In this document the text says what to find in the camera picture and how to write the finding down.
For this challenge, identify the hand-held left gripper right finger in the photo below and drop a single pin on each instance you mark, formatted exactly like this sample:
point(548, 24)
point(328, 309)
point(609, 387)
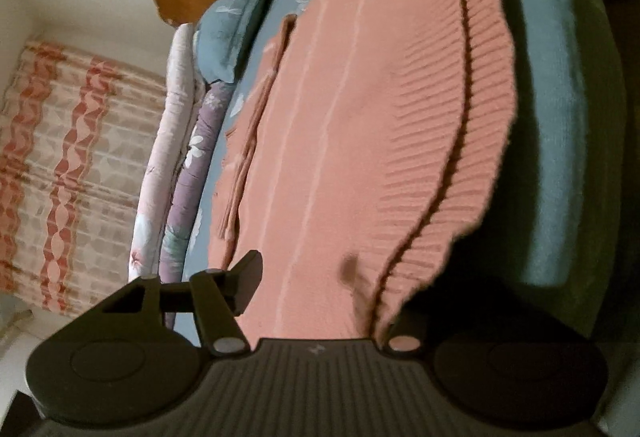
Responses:
point(402, 343)

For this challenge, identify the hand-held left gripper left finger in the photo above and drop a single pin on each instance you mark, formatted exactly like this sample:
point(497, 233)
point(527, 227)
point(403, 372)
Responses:
point(247, 278)

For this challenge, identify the pink striped knit sweater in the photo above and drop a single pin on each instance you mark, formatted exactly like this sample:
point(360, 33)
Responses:
point(350, 142)

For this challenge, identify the pale pink floral quilt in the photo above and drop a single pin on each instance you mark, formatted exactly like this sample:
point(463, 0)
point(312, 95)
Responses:
point(160, 157)

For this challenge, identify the blue printed pillow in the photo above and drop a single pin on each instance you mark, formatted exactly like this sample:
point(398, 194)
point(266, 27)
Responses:
point(230, 32)

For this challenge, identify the red patterned curtain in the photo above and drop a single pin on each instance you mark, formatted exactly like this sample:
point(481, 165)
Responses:
point(65, 167)

